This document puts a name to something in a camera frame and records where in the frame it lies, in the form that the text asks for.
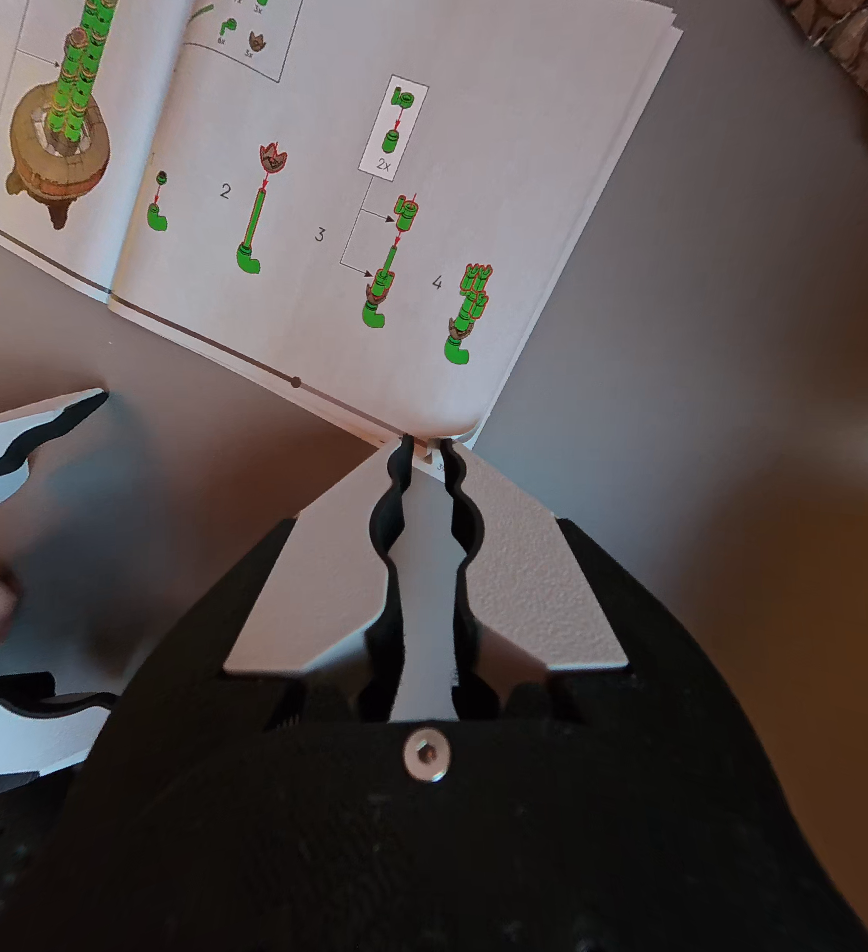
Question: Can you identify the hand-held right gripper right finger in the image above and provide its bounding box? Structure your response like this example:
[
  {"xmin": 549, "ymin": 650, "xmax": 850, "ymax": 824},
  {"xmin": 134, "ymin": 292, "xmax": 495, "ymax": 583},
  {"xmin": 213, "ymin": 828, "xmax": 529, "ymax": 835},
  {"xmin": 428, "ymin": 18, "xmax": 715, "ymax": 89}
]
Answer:
[{"xmin": 434, "ymin": 437, "xmax": 633, "ymax": 722}]

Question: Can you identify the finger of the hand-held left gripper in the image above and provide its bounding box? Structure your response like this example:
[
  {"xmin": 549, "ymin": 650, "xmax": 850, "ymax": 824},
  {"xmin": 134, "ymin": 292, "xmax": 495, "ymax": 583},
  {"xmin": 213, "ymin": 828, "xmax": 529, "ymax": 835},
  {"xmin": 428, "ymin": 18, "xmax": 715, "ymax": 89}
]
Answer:
[
  {"xmin": 0, "ymin": 673, "xmax": 120, "ymax": 783},
  {"xmin": 0, "ymin": 388, "xmax": 111, "ymax": 523}
]

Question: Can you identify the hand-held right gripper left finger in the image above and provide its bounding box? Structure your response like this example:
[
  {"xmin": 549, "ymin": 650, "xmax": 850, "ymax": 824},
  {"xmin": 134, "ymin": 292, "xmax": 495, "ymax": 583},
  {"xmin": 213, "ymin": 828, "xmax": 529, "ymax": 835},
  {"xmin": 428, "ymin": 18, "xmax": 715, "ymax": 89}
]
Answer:
[{"xmin": 222, "ymin": 435, "xmax": 415, "ymax": 722}]

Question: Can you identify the lego instruction booklet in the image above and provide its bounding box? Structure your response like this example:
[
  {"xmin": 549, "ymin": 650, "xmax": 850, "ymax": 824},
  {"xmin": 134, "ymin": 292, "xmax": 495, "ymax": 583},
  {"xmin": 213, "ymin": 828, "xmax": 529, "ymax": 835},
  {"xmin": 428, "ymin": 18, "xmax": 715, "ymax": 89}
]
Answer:
[{"xmin": 0, "ymin": 0, "xmax": 684, "ymax": 464}]

